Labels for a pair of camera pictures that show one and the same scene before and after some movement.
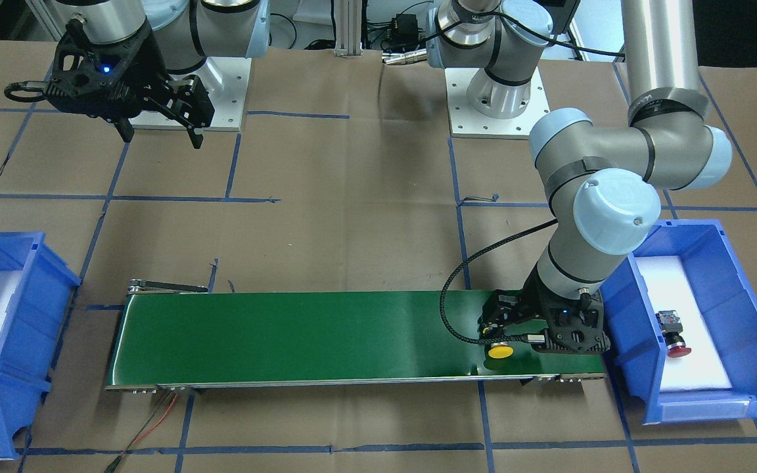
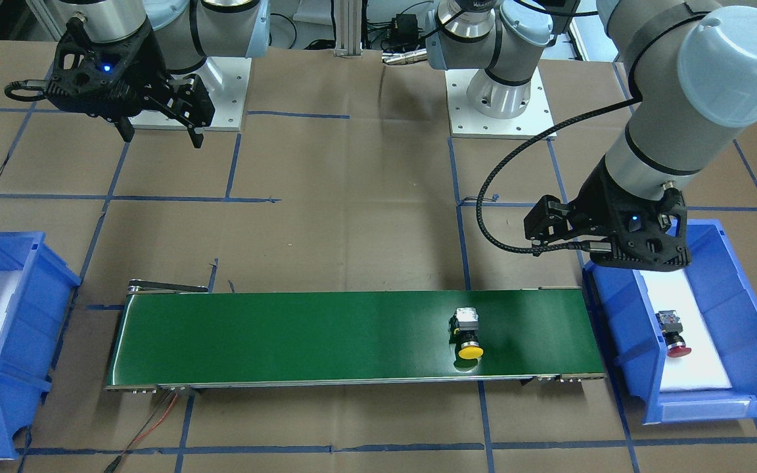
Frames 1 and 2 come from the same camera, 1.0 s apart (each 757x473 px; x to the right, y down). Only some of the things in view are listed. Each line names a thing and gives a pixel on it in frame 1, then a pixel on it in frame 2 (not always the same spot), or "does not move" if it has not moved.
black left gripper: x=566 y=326 to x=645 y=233
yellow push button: x=500 y=350 to x=464 y=326
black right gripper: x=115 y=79 does not move
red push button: x=671 y=326 does not move
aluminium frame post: x=349 y=28 does not move
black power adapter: x=403 y=33 does not move
